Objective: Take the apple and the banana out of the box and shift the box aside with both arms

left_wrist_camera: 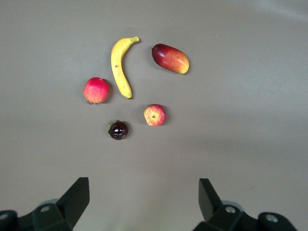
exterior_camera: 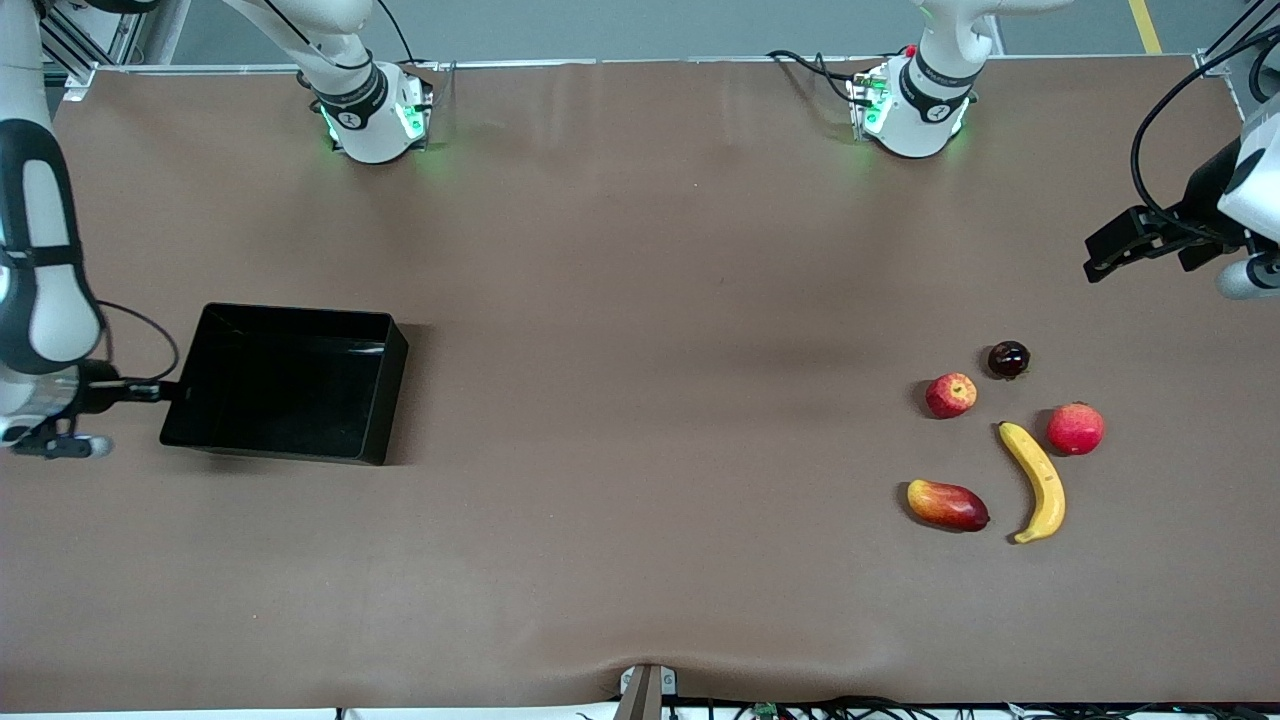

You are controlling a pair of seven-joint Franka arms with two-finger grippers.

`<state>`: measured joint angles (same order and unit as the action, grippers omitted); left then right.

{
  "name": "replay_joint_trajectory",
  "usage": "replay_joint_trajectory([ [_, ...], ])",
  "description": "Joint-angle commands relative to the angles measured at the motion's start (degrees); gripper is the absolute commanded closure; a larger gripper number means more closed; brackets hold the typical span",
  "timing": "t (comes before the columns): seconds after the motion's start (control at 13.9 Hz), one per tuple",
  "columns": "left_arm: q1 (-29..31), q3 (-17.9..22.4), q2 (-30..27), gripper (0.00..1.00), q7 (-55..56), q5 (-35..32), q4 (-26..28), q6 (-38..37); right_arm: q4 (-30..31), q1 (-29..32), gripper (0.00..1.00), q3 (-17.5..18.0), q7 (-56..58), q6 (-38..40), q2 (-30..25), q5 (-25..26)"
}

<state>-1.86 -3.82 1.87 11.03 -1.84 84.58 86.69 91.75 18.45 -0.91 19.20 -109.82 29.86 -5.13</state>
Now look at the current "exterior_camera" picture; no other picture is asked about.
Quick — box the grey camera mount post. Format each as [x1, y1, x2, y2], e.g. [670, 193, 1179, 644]
[612, 664, 678, 720]

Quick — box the yellow banana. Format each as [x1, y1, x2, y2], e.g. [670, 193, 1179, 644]
[997, 420, 1068, 546]

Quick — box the round red peach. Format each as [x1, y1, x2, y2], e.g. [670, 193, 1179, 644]
[1046, 401, 1106, 457]

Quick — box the black base cable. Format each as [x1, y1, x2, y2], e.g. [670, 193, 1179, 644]
[766, 48, 873, 107]

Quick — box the aluminium frame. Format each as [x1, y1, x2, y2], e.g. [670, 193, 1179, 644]
[38, 0, 153, 101]

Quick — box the black rectangular plastic box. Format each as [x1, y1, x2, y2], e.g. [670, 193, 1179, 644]
[159, 302, 410, 467]

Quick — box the small red yellow apple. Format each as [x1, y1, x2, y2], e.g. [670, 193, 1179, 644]
[924, 372, 979, 420]

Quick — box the red yellow mango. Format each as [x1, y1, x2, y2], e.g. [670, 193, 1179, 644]
[906, 479, 991, 533]

